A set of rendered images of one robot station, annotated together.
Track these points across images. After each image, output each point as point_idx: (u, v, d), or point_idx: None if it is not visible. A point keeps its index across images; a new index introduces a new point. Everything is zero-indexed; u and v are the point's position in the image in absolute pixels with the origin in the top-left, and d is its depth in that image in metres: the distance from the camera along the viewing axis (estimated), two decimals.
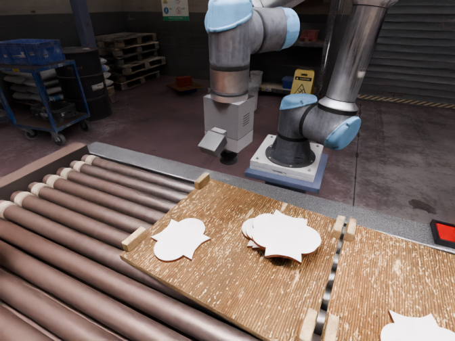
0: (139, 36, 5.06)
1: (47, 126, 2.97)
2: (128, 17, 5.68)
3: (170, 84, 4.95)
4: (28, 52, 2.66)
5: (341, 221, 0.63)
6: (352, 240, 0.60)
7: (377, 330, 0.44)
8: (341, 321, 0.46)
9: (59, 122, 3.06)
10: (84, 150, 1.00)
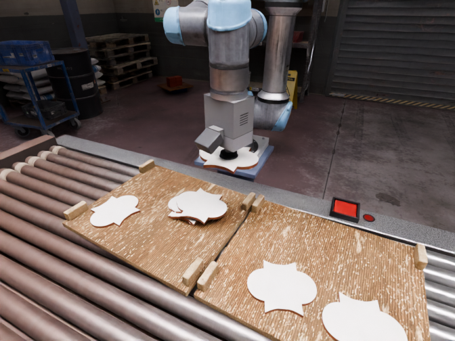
0: (130, 37, 5.18)
1: (37, 124, 3.10)
2: (120, 18, 5.81)
3: (160, 84, 5.08)
4: (18, 53, 2.79)
5: (250, 197, 0.75)
6: (256, 212, 0.73)
7: (249, 274, 0.57)
8: (224, 268, 0.58)
9: (49, 120, 3.18)
10: (53, 142, 1.12)
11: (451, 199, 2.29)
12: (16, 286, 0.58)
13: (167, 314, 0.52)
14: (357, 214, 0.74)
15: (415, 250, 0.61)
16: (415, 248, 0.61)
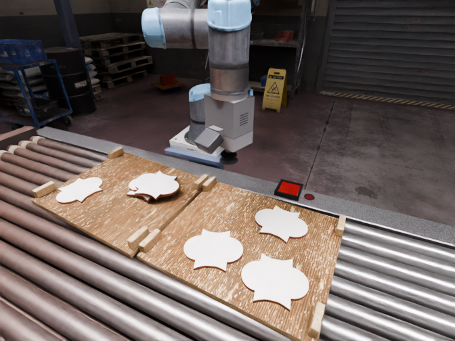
0: (124, 36, 5.26)
1: (30, 121, 3.18)
2: (116, 18, 5.89)
3: (154, 82, 5.16)
4: (11, 51, 2.87)
5: (202, 178, 0.83)
6: (206, 191, 0.81)
7: (188, 239, 0.65)
8: (167, 235, 0.66)
9: (41, 117, 3.27)
10: (33, 132, 1.20)
11: (428, 192, 2.37)
12: None
13: (112, 272, 0.60)
14: (298, 193, 0.82)
15: (338, 221, 0.69)
16: (338, 219, 0.69)
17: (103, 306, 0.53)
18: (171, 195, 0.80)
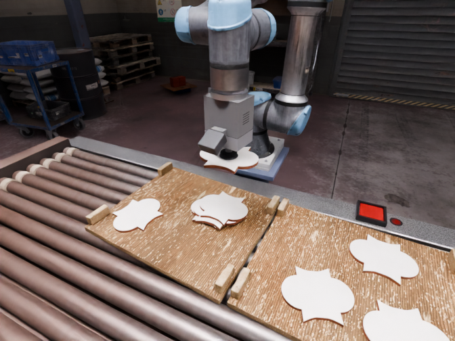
0: (133, 37, 5.17)
1: (42, 125, 3.08)
2: (123, 18, 5.80)
3: (164, 84, 5.06)
4: (23, 53, 2.77)
5: (275, 200, 0.74)
6: (282, 215, 0.71)
7: (282, 281, 0.55)
8: (255, 275, 0.57)
9: (53, 120, 3.17)
10: (66, 143, 1.11)
11: None
12: (42, 293, 0.56)
13: (201, 323, 0.50)
14: (384, 218, 0.72)
15: (450, 256, 0.59)
16: (449, 254, 0.60)
17: None
18: (242, 221, 0.70)
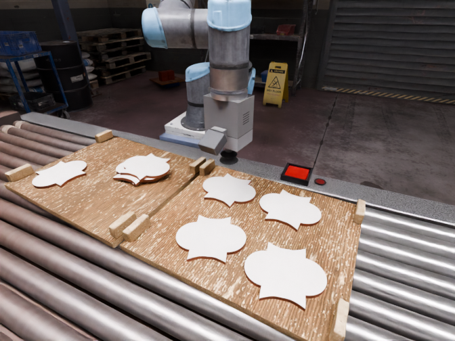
0: (122, 31, 5.17)
1: None
2: (114, 13, 5.80)
3: (153, 78, 5.07)
4: (3, 42, 2.77)
5: (200, 160, 0.74)
6: (204, 174, 0.71)
7: None
8: (157, 222, 0.57)
9: (36, 111, 3.17)
10: (16, 117, 1.11)
11: (437, 187, 2.27)
12: None
13: (91, 264, 0.50)
14: (307, 178, 0.72)
15: (356, 206, 0.59)
16: (356, 204, 0.60)
17: (76, 304, 0.43)
18: (164, 179, 0.71)
